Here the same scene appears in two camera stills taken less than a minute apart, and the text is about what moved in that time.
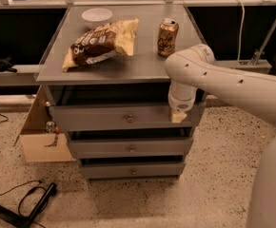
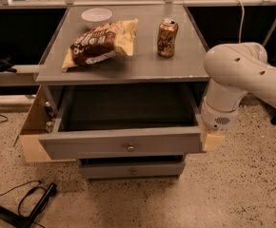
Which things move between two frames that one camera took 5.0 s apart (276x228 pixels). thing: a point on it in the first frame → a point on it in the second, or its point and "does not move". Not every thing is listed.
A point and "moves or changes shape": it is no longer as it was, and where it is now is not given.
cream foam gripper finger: [178, 116] → [211, 138]
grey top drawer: [142, 117] moves or changes shape
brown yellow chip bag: [102, 42] does not move
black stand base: [16, 218] does not move
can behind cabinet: [49, 126] does not move
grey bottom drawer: [108, 170] does not move
